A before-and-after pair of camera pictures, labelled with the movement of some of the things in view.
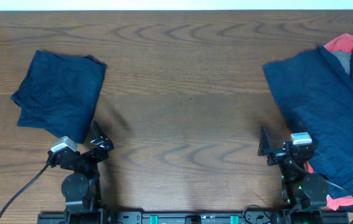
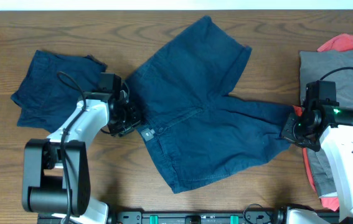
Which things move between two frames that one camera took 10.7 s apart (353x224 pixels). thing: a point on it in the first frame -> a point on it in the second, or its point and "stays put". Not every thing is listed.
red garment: (343, 42) stays put
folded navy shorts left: (60, 93) stays put
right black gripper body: (277, 158) -> (294, 130)
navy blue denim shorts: (338, 109) -> (198, 132)
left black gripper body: (93, 162) -> (127, 120)
